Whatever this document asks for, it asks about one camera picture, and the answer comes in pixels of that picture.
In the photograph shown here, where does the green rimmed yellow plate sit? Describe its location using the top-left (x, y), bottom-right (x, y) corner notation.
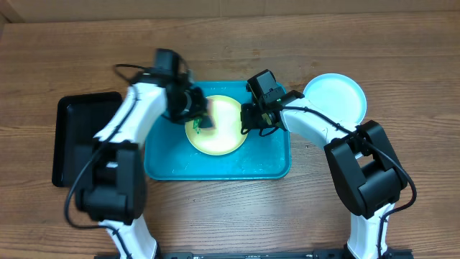
top-left (185, 95), bottom-right (247, 155)

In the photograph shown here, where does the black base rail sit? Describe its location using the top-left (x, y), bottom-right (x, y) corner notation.
top-left (161, 248), bottom-right (414, 259)

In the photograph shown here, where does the teal plastic tray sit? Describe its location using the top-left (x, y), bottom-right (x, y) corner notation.
top-left (144, 80), bottom-right (292, 181)

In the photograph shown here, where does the black rectangular water tray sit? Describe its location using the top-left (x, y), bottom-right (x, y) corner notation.
top-left (52, 91), bottom-right (122, 187)

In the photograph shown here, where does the black pink sponge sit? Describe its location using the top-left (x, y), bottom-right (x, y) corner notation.
top-left (198, 99), bottom-right (214, 129)

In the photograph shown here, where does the light blue plate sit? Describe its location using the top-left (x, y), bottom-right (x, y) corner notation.
top-left (303, 73), bottom-right (367, 124)

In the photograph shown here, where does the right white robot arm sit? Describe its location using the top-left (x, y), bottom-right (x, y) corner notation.
top-left (241, 91), bottom-right (413, 258)

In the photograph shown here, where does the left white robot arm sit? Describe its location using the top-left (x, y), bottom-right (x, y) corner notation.
top-left (64, 48), bottom-right (213, 258)

